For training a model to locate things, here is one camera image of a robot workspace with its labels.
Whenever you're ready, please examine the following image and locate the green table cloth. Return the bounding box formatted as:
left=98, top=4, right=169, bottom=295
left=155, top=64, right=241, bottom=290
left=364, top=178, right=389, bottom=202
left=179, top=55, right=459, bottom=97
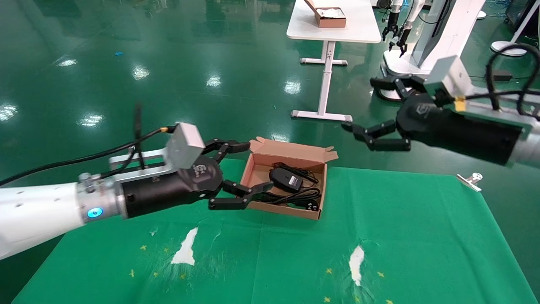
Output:
left=13, top=152, right=536, bottom=304

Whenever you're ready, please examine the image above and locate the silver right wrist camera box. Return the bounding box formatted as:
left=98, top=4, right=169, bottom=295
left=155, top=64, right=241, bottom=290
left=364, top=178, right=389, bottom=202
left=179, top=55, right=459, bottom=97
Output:
left=423, top=55, right=474, bottom=106

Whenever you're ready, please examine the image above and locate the silver camera bracket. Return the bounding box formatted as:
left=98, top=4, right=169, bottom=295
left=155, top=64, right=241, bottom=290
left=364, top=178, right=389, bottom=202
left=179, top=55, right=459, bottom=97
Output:
left=109, top=148, right=174, bottom=183
left=454, top=91, right=540, bottom=129

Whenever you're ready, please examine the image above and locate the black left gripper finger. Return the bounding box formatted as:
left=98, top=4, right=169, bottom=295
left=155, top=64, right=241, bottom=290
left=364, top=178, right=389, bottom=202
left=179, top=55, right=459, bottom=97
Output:
left=208, top=181, right=275, bottom=211
left=202, top=138, right=251, bottom=163

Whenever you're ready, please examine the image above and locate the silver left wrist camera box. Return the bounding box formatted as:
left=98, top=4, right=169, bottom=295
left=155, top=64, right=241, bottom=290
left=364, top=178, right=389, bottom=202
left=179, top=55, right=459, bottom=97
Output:
left=164, top=122, right=206, bottom=170

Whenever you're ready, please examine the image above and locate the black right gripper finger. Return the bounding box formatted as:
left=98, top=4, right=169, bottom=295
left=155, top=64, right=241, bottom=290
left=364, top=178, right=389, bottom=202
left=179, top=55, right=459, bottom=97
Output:
left=370, top=74, right=429, bottom=102
left=342, top=119, right=412, bottom=152

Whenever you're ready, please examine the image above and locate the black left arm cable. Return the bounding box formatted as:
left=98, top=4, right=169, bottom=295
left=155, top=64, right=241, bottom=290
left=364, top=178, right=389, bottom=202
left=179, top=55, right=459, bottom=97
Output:
left=0, top=103, right=178, bottom=187

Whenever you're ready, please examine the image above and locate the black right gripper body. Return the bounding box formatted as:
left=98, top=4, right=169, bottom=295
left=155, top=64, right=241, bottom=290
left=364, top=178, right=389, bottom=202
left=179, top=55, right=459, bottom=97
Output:
left=399, top=91, right=524, bottom=166

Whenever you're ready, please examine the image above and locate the white standing table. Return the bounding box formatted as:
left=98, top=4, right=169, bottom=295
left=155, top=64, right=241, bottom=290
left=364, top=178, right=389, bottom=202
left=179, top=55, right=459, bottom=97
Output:
left=287, top=0, right=382, bottom=124

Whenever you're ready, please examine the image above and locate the brown box with white contents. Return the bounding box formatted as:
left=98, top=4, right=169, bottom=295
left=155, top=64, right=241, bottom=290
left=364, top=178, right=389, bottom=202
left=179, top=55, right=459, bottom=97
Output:
left=304, top=0, right=347, bottom=29

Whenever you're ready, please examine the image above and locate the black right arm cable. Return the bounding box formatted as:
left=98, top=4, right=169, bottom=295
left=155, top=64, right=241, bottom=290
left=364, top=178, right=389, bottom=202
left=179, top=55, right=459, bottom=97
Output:
left=464, top=42, right=540, bottom=119

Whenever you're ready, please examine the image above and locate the black power adapter with cable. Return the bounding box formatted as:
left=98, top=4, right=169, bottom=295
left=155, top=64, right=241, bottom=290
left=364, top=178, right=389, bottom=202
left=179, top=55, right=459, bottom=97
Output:
left=269, top=163, right=320, bottom=194

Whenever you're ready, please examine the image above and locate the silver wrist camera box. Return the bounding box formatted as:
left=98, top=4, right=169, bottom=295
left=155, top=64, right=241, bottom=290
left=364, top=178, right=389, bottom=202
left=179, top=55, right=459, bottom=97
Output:
left=164, top=122, right=206, bottom=170
left=423, top=55, right=474, bottom=106

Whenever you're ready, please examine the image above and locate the silver left camera bracket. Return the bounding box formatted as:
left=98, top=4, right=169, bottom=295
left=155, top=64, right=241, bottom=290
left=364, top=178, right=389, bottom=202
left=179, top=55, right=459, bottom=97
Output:
left=109, top=148, right=174, bottom=183

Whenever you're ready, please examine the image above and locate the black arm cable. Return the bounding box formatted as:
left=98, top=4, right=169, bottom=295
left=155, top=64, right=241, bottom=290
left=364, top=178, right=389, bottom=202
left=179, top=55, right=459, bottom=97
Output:
left=0, top=103, right=178, bottom=187
left=464, top=42, right=540, bottom=119

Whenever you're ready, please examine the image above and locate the black power cable with plug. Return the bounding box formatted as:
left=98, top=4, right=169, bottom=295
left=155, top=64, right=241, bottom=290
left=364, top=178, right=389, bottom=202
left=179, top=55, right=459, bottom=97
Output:
left=253, top=188, right=322, bottom=212

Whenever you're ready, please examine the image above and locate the white pedestal fan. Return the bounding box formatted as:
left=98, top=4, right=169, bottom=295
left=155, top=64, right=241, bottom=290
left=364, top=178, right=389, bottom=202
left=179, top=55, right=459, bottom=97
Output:
left=491, top=0, right=540, bottom=57

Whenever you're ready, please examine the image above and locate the dark equipment frame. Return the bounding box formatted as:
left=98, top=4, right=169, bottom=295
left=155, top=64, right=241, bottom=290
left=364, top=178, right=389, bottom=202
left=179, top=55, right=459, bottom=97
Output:
left=505, top=0, right=540, bottom=36

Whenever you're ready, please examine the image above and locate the metal table clip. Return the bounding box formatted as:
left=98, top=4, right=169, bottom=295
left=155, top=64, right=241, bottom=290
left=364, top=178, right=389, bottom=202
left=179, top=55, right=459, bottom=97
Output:
left=456, top=172, right=483, bottom=193

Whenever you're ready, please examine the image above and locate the open brown cardboard box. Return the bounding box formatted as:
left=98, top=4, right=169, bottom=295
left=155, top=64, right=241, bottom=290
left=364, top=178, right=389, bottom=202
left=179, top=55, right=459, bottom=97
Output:
left=236, top=136, right=339, bottom=221

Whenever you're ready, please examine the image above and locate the white wheeled robot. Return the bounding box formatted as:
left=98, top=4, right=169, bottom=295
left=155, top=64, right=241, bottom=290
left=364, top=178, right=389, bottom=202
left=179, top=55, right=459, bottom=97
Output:
left=373, top=0, right=486, bottom=102

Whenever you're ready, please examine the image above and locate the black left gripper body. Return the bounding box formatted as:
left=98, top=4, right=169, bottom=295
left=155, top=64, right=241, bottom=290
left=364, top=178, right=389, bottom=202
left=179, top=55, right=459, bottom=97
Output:
left=120, top=156, right=223, bottom=219

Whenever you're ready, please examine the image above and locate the silver right camera bracket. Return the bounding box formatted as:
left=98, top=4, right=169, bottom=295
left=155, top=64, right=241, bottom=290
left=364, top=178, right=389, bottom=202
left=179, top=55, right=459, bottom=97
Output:
left=454, top=91, right=540, bottom=129

